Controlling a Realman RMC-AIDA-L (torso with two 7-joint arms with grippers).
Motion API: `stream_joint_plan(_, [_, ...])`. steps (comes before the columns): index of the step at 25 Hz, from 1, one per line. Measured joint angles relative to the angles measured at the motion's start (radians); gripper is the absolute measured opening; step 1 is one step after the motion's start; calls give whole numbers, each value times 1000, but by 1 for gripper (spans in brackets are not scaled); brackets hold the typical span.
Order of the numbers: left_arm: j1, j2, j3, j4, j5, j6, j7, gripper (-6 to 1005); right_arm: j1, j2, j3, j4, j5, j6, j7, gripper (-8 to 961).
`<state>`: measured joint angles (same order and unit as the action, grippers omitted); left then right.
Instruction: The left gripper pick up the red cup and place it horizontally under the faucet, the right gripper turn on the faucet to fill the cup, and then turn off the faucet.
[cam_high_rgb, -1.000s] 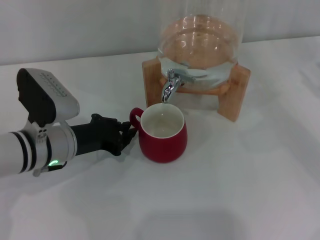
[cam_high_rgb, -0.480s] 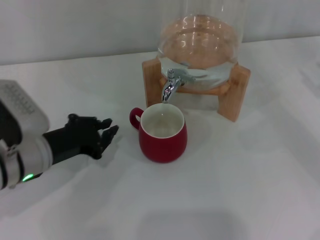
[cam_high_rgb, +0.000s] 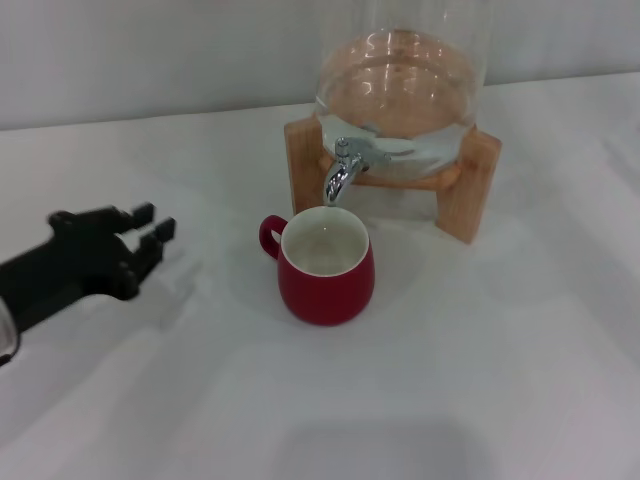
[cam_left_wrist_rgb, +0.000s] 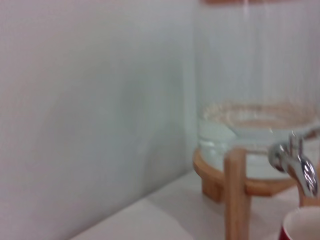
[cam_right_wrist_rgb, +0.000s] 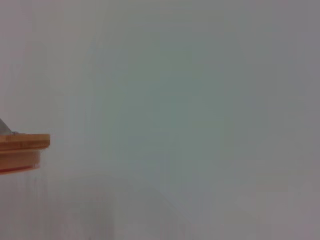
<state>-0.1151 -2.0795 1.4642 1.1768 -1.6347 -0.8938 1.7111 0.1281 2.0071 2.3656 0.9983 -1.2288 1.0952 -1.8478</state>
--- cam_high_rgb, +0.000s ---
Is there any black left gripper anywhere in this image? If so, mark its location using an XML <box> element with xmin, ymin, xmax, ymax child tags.
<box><xmin>0</xmin><ymin>201</ymin><xmax>178</xmax><ymax>335</ymax></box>

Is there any red ceramic cup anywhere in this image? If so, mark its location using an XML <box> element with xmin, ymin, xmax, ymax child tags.
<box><xmin>258</xmin><ymin>206</ymin><xmax>376</xmax><ymax>327</ymax></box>

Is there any chrome faucet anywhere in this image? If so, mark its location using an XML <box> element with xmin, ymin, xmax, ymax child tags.
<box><xmin>323</xmin><ymin>135</ymin><xmax>392</xmax><ymax>208</ymax></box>

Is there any glass water dispenser jar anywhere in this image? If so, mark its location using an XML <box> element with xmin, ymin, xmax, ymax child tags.
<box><xmin>313</xmin><ymin>0</ymin><xmax>489</xmax><ymax>179</ymax></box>

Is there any wooden dispenser stand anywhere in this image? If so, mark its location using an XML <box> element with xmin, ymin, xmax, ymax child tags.
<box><xmin>283</xmin><ymin>113</ymin><xmax>503</xmax><ymax>245</ymax></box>

